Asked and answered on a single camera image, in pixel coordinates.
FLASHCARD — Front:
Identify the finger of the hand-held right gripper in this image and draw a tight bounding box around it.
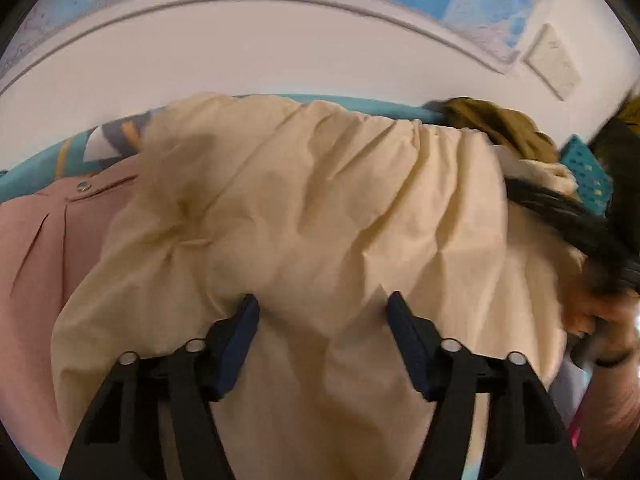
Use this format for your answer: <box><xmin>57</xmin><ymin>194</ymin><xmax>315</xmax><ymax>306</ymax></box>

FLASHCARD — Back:
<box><xmin>504</xmin><ymin>179</ymin><xmax>608</xmax><ymax>273</ymax></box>

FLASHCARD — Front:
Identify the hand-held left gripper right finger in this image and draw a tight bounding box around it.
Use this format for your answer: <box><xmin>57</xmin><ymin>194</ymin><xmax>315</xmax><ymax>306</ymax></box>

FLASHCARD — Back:
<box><xmin>387</xmin><ymin>291</ymin><xmax>583</xmax><ymax>480</ymax></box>

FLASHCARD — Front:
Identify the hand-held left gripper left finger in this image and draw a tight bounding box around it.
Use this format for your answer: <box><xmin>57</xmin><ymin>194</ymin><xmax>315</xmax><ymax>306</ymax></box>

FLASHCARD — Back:
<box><xmin>59</xmin><ymin>294</ymin><xmax>261</xmax><ymax>480</ymax></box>

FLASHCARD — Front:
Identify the large cream cloth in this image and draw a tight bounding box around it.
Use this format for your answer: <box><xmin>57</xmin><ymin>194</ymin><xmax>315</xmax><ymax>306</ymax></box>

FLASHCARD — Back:
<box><xmin>50</xmin><ymin>92</ymin><xmax>587</xmax><ymax>480</ymax></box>

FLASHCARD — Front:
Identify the person's right forearm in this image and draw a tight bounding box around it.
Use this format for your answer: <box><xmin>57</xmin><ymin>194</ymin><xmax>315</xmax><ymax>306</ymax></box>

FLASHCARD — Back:
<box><xmin>570</xmin><ymin>355</ymin><xmax>640</xmax><ymax>480</ymax></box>

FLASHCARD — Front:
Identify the person's right hand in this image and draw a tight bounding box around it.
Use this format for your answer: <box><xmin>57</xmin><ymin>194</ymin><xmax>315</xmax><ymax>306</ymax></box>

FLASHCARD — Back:
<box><xmin>562</xmin><ymin>270</ymin><xmax>640</xmax><ymax>362</ymax></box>

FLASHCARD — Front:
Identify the blue plastic storage rack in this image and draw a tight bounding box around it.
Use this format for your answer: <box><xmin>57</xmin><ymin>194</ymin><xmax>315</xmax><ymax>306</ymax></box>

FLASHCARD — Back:
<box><xmin>560</xmin><ymin>135</ymin><xmax>614</xmax><ymax>213</ymax></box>

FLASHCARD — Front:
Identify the olive green garment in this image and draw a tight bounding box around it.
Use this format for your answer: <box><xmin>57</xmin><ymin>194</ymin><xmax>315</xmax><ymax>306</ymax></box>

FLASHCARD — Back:
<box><xmin>444</xmin><ymin>97</ymin><xmax>562</xmax><ymax>164</ymax></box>

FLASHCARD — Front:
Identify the pink garment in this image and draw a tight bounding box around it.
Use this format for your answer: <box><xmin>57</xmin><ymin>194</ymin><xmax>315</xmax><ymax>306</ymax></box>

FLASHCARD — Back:
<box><xmin>0</xmin><ymin>170</ymin><xmax>142</xmax><ymax>463</ymax></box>

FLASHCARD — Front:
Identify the teal grey printed blanket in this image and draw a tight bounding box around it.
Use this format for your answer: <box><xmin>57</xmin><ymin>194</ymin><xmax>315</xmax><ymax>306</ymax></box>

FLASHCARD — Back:
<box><xmin>0</xmin><ymin>92</ymin><xmax>448</xmax><ymax>480</ymax></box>

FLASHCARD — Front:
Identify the white wall socket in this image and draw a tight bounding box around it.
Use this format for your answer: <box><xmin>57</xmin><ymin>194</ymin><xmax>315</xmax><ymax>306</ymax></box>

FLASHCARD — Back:
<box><xmin>524</xmin><ymin>23</ymin><xmax>584</xmax><ymax>101</ymax></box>

